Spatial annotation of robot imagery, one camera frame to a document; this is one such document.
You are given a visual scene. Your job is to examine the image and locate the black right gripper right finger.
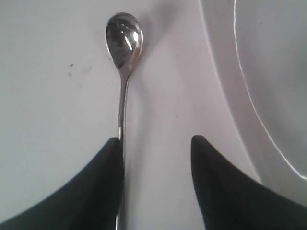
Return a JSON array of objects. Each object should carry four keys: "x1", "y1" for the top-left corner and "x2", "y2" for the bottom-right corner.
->
[{"x1": 190, "y1": 135, "x2": 307, "y2": 230}]

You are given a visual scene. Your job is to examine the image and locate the stainless steel spoon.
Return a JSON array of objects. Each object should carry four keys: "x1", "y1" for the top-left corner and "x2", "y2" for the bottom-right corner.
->
[{"x1": 105, "y1": 12, "x2": 144, "y2": 230}]

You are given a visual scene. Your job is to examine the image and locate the white square plate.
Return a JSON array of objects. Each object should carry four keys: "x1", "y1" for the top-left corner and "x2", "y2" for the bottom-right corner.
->
[{"x1": 201, "y1": 0, "x2": 307, "y2": 202}]

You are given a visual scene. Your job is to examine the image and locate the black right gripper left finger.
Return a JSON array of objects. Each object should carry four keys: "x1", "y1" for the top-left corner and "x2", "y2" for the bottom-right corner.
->
[{"x1": 0, "y1": 138, "x2": 124, "y2": 230}]

